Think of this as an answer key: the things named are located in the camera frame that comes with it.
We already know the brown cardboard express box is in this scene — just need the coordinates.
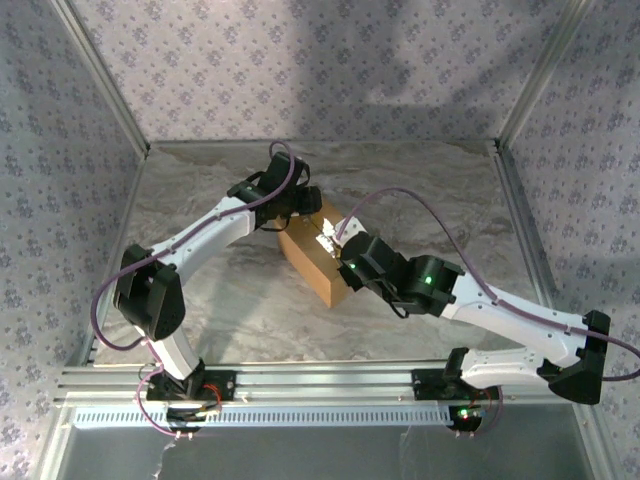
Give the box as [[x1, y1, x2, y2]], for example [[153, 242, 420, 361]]
[[276, 194, 361, 309]]

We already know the clear packing tape strip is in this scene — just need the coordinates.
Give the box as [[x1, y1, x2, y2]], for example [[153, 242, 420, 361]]
[[315, 217, 341, 256]]

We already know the black controller board with LED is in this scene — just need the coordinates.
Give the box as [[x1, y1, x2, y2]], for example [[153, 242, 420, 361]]
[[446, 404, 487, 435]]

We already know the grey metal panel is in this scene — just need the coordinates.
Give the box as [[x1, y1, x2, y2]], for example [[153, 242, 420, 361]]
[[64, 427, 596, 480]]

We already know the purple camera cable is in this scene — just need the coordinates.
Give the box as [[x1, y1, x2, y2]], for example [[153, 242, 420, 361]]
[[92, 140, 296, 351], [337, 187, 640, 384]]

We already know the thin aluminium floor rail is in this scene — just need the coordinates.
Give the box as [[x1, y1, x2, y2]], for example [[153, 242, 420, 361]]
[[147, 139, 499, 149]]

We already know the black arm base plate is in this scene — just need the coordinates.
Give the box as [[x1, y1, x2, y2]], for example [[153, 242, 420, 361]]
[[144, 368, 239, 404], [410, 368, 504, 401]]

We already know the aluminium mounting rail beam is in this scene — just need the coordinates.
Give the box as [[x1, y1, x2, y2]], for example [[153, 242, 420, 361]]
[[57, 363, 556, 405]]

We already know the white slotted cable duct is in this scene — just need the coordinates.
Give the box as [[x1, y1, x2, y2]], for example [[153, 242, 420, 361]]
[[72, 403, 484, 429]]

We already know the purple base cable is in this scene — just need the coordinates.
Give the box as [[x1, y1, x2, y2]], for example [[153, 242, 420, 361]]
[[454, 387, 507, 441], [134, 367, 221, 441]]

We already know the black connector bracket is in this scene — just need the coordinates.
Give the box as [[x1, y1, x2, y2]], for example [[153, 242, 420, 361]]
[[164, 407, 224, 435]]

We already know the short aluminium frame post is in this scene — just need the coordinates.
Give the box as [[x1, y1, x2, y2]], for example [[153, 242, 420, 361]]
[[37, 399, 76, 480], [574, 402, 619, 480]]

